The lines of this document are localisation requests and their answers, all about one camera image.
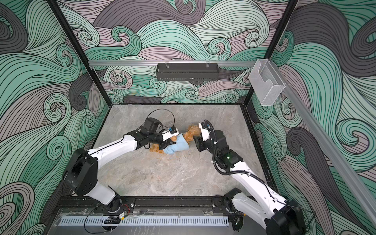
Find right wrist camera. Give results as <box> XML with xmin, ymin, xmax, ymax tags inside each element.
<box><xmin>198</xmin><ymin>122</ymin><xmax>210</xmax><ymax>141</ymax></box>

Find light blue bear hoodie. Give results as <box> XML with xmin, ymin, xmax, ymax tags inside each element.
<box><xmin>163</xmin><ymin>134</ymin><xmax>190</xmax><ymax>155</ymax></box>

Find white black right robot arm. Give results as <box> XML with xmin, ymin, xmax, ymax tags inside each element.
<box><xmin>193</xmin><ymin>128</ymin><xmax>307</xmax><ymax>235</ymax></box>

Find brown teddy bear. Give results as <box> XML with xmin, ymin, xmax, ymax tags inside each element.
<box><xmin>150</xmin><ymin>125</ymin><xmax>201</xmax><ymax>154</ymax></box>

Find aluminium back wall rail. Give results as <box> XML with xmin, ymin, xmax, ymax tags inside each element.
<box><xmin>88</xmin><ymin>60</ymin><xmax>256</xmax><ymax>67</ymax></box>

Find black perforated wall tray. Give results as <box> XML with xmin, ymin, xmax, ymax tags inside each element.
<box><xmin>156</xmin><ymin>63</ymin><xmax>219</xmax><ymax>81</ymax></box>

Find white slotted cable duct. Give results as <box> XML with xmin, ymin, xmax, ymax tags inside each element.
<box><xmin>58</xmin><ymin>215</ymin><xmax>229</xmax><ymax>227</ymax></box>

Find aluminium right wall rail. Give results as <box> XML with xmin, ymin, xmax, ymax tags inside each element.
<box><xmin>267</xmin><ymin>59</ymin><xmax>376</xmax><ymax>225</ymax></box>

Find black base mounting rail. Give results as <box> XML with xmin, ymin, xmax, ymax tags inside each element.
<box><xmin>57</xmin><ymin>195</ymin><xmax>237</xmax><ymax>214</ymax></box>

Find aluminium wall rail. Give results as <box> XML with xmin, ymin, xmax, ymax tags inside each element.
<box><xmin>267</xmin><ymin>59</ymin><xmax>376</xmax><ymax>225</ymax></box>
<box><xmin>88</xmin><ymin>60</ymin><xmax>256</xmax><ymax>67</ymax></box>

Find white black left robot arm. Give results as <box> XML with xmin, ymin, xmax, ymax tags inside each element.
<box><xmin>62</xmin><ymin>117</ymin><xmax>179</xmax><ymax>212</ymax></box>

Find clear plastic wall holder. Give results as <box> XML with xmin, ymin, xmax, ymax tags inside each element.
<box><xmin>248</xmin><ymin>59</ymin><xmax>286</xmax><ymax>106</ymax></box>

